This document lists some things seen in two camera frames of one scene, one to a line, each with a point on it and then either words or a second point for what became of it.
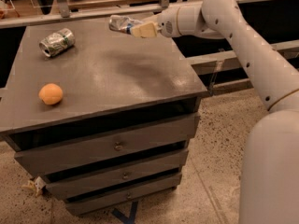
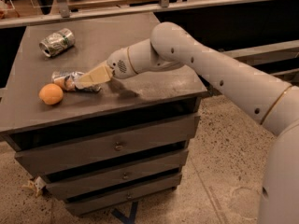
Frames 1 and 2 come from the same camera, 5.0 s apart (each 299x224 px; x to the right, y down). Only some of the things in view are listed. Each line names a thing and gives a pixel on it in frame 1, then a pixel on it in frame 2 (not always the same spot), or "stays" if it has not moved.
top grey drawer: [108, 146] stays
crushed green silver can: [57, 42] stays
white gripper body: [167, 24] -> [118, 65]
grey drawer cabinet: [103, 118] stays
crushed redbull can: [122, 23] -> [66, 81]
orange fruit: [50, 93] stays
